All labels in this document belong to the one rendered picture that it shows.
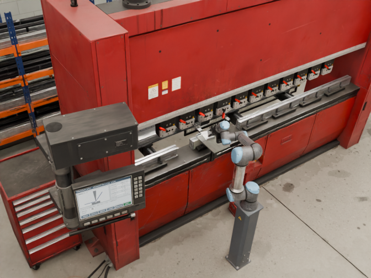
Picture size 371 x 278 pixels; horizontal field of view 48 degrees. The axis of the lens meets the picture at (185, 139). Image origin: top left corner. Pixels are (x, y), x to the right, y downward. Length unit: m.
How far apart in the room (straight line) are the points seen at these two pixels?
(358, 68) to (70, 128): 3.66
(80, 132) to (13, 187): 1.30
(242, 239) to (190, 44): 1.73
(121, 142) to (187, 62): 1.08
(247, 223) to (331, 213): 1.44
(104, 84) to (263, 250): 2.41
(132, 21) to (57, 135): 0.93
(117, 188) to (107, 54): 0.82
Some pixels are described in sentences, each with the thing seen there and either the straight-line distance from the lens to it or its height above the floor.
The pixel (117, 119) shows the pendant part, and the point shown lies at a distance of 2.46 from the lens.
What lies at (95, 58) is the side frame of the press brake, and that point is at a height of 2.18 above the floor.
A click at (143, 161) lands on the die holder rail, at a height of 0.97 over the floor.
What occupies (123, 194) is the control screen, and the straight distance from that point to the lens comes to 2.73.
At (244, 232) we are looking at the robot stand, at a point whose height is 0.53.
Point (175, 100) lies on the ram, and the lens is 3.40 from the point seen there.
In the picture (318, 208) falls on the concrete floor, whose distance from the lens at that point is 4.84.
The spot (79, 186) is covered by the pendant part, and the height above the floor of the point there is 1.60.
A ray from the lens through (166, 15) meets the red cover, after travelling 2.98.
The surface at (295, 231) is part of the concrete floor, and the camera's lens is 4.54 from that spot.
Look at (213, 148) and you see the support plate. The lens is 3.74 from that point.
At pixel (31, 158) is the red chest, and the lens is 3.79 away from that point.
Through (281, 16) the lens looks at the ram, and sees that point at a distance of 3.81.
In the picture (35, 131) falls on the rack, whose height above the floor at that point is 0.32.
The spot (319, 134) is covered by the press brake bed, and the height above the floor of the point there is 0.39.
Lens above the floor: 3.41
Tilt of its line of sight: 39 degrees down
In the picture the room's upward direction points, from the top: 3 degrees clockwise
